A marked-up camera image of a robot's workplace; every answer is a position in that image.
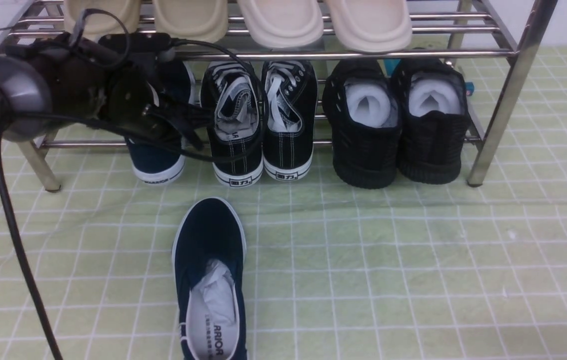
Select right black lace-up sneaker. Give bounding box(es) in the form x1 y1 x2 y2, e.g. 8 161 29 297
261 60 319 182

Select navy canvas shoe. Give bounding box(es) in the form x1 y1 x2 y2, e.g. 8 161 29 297
172 197 249 360
124 59 197 186

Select beige slipper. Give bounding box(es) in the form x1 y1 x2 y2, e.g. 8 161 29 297
152 0 229 43
62 0 142 41

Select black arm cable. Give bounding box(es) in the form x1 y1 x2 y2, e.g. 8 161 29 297
0 8 269 360

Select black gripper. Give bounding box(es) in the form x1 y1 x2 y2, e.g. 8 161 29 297
94 64 214 151

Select cream slipper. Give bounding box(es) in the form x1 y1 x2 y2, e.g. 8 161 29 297
237 0 324 49
324 0 413 53

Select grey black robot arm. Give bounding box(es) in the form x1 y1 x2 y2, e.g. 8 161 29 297
0 39 214 152

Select green checkered floor mat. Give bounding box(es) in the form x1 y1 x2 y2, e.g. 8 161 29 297
2 46 567 360

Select far right cream slipper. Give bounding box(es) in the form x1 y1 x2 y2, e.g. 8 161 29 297
324 0 413 53

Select steel shoe rack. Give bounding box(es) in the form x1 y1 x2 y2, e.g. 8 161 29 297
0 0 558 193

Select left black knit shoe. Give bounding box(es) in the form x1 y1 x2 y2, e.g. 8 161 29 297
321 58 402 190

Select black lace-up sneaker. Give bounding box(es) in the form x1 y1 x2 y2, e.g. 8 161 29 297
261 60 319 182
199 61 264 188

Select black knit shoe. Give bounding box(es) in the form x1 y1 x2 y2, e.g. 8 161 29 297
389 58 472 185
321 58 402 190

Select far left beige slipper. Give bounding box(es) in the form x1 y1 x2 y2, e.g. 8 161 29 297
62 0 142 41

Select left black lace-up sneaker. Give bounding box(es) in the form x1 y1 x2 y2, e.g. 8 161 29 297
199 61 264 188

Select right black knit shoe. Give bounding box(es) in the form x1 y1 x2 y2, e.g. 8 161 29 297
389 58 472 185

